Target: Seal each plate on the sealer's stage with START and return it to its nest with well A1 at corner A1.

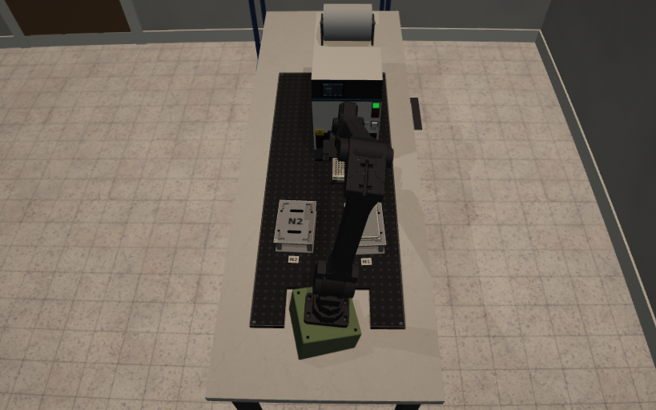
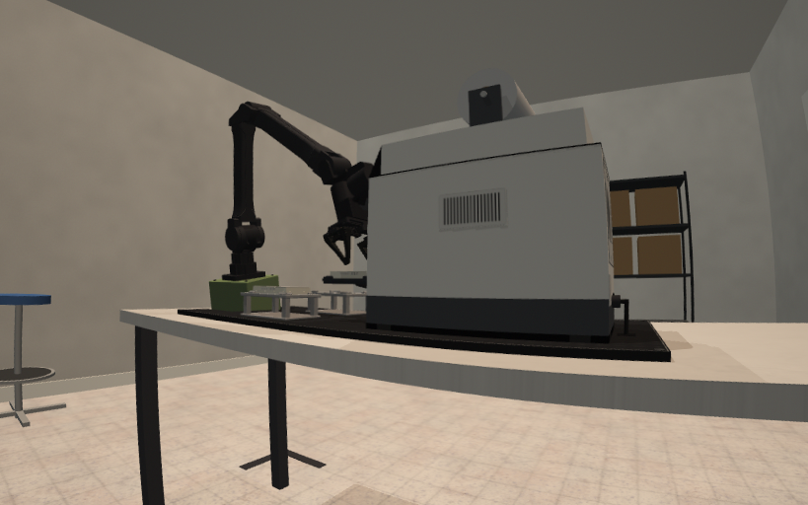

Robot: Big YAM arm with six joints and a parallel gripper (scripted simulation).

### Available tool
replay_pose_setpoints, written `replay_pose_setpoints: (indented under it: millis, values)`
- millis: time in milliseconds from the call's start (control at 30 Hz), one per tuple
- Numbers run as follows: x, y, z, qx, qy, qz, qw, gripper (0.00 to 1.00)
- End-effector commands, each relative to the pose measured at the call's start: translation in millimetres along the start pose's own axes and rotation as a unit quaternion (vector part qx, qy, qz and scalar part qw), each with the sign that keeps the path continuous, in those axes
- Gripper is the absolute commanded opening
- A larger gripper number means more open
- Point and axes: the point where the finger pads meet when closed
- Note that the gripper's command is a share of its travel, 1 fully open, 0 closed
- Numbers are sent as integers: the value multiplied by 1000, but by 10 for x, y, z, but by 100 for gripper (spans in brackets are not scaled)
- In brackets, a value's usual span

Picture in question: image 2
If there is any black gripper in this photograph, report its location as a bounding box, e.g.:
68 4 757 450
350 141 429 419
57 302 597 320
323 202 368 265

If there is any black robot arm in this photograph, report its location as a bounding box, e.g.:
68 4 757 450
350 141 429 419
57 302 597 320
222 102 373 281

